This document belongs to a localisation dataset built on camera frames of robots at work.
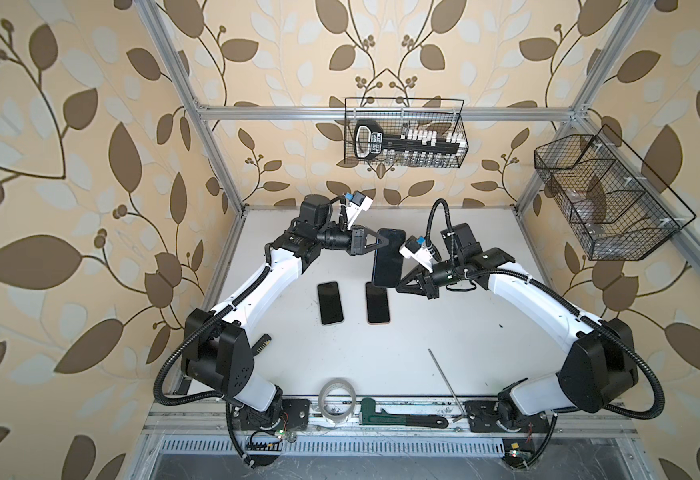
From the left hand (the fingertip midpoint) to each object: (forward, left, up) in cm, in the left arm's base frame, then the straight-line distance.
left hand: (389, 241), depth 70 cm
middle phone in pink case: (-1, +1, -31) cm, 31 cm away
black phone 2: (-1, +16, -31) cm, 35 cm away
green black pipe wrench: (-32, +3, -30) cm, 44 cm away
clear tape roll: (-25, +13, -29) cm, 41 cm away
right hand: (-6, -4, -12) cm, 14 cm away
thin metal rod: (-24, -18, -31) cm, 43 cm away
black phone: (-3, 0, -3) cm, 4 cm away
